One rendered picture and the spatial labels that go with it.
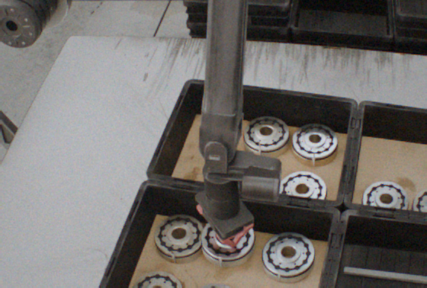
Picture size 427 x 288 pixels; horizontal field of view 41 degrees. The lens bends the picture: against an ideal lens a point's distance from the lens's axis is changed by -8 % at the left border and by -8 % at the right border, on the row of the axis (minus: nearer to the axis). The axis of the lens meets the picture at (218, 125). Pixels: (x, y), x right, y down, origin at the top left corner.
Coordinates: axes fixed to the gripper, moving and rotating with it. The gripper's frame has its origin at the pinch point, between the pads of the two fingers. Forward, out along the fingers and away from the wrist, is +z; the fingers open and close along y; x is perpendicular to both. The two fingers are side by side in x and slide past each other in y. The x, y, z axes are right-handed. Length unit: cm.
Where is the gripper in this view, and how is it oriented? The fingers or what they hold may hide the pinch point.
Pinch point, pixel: (226, 234)
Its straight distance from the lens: 115.2
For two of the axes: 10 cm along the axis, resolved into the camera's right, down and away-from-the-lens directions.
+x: -8.6, 4.1, -3.0
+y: -5.0, -6.1, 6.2
